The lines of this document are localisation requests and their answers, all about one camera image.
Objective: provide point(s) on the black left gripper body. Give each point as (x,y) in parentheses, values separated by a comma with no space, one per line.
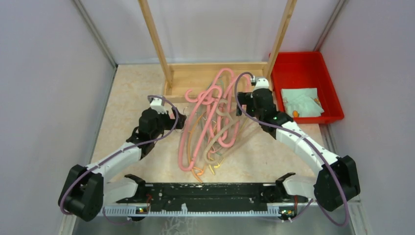
(165,123)

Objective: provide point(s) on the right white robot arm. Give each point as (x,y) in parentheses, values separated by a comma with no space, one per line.
(336,179)

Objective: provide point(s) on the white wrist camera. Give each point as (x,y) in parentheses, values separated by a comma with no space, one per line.
(259,83)
(157,104)

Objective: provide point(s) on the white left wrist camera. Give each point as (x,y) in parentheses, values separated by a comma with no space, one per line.
(157,104)

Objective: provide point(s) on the red plastic bin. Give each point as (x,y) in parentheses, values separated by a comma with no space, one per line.
(300,70)

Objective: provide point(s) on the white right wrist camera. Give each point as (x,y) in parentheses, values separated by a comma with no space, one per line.
(259,83)

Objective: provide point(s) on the pale green cloth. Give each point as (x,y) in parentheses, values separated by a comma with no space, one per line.
(305,101)

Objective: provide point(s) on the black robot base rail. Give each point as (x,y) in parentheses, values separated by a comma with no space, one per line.
(210,200)

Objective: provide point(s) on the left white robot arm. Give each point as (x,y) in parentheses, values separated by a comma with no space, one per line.
(88,189)

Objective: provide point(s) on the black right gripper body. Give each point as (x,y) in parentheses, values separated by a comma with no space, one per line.
(246,98)

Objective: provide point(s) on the thin pink wire hanger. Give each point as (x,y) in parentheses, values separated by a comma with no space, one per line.
(242,138)

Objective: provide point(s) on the wooden hanger rack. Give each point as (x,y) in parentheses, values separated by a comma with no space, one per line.
(182,76)

